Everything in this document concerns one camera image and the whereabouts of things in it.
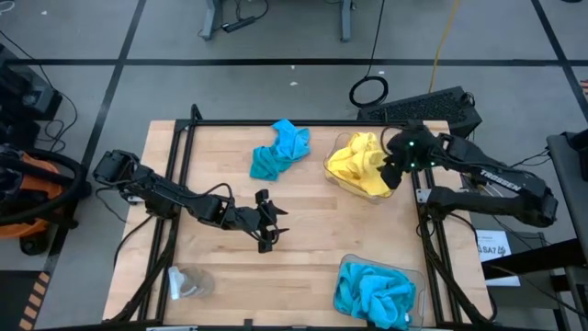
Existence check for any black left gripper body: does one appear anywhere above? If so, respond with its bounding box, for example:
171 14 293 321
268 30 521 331
228 206 272 241

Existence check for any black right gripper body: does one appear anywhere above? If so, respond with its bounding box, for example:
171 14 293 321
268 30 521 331
384 127 445 174

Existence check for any yellow microfiber towel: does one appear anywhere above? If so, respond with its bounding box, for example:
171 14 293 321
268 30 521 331
326 131 394 200

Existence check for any clear plastic basket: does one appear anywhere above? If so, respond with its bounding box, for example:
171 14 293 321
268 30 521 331
322 131 401 205
332 253 428 331

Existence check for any small clear plastic cup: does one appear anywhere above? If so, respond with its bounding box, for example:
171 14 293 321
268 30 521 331
167 265 216 302

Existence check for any white paper sign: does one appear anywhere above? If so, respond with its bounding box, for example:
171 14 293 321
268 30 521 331
475 228 521 287

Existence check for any gray table leg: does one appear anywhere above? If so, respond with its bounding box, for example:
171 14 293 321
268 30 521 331
198 0 223 41
338 0 356 43

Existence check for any black metal beam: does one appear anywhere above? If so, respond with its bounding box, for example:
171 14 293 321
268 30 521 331
481 237 588 282

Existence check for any black power strip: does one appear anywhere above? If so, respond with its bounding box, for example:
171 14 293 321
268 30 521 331
221 16 257 34

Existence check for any gray desk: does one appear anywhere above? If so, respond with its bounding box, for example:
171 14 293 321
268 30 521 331
545 130 588 277

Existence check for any orange shop vacuum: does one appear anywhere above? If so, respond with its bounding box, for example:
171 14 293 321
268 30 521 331
0 144 63 257

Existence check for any black hazard striped mat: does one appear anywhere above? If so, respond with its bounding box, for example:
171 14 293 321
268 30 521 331
0 269 51 331

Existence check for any black equipment case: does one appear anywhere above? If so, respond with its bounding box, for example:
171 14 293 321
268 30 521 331
0 43 63 148

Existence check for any black coiled cable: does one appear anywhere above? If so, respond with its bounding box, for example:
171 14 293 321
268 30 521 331
347 0 390 109

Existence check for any black aluminium table frame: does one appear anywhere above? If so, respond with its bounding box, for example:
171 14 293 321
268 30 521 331
103 103 500 331

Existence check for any yellow cable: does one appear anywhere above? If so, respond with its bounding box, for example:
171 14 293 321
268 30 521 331
427 0 462 94

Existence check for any black vacuum hose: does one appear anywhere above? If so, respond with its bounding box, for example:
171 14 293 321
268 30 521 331
0 145 93 226

